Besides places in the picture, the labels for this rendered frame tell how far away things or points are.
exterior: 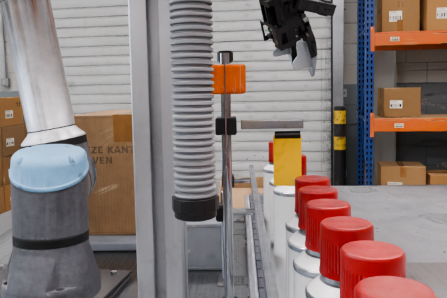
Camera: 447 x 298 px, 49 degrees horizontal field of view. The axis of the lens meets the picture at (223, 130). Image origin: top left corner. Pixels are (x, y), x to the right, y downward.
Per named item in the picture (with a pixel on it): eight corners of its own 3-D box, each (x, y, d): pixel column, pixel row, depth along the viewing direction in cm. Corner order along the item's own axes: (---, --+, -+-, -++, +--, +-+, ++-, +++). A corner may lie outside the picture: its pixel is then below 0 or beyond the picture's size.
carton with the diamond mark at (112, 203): (181, 235, 109) (178, 113, 106) (75, 235, 110) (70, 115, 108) (195, 203, 139) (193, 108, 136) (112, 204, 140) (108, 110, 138)
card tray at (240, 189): (310, 209, 139) (310, 195, 138) (218, 209, 139) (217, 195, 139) (297, 187, 168) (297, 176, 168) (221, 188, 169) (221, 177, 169)
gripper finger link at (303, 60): (295, 84, 112) (282, 47, 108) (316, 73, 113) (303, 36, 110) (302, 86, 109) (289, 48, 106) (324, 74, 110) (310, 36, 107)
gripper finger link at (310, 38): (302, 57, 111) (291, 22, 108) (309, 54, 111) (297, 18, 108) (314, 59, 107) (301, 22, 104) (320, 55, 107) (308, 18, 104)
